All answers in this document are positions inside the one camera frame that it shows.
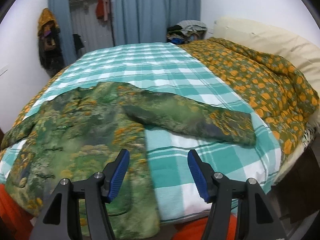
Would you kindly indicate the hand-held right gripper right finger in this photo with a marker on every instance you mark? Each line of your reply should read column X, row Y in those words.
column 196, row 175

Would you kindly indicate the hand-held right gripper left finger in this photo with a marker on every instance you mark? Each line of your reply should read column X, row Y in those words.
column 120, row 175

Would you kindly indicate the green floral jacket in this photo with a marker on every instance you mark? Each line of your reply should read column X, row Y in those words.
column 75, row 135

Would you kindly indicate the dark hanging clothes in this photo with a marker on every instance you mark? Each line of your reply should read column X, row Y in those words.
column 51, row 55

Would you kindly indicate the pile of clothes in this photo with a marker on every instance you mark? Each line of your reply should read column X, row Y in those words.
column 186, row 30

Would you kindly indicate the orange floral quilt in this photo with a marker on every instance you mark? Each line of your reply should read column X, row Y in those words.
column 262, row 85

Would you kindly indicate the orange cloth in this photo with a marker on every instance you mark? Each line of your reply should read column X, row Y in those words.
column 12, row 210

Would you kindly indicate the teal checked blanket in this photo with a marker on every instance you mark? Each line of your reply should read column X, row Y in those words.
column 150, row 62

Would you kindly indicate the black hanging garment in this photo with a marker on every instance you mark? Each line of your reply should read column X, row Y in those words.
column 78, row 43

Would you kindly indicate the cream pillow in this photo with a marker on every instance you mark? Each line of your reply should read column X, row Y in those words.
column 270, row 37

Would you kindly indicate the blue curtain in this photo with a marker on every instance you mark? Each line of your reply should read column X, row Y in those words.
column 155, row 12
column 58, row 17

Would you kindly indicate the red hanging garment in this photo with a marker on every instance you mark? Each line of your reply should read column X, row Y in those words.
column 99, row 8

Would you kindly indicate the orange patterned hanging garment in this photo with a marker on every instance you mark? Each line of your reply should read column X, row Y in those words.
column 47, row 20

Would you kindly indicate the dark wooden bed frame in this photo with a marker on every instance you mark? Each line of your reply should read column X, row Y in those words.
column 300, row 192

